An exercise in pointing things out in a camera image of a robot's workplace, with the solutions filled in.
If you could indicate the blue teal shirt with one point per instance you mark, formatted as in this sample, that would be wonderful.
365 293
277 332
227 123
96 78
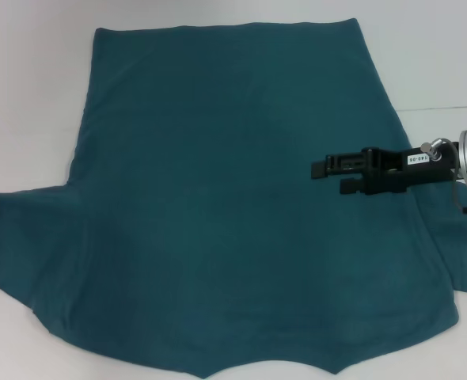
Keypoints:
217 178

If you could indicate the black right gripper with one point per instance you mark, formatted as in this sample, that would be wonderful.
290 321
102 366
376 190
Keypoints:
388 174

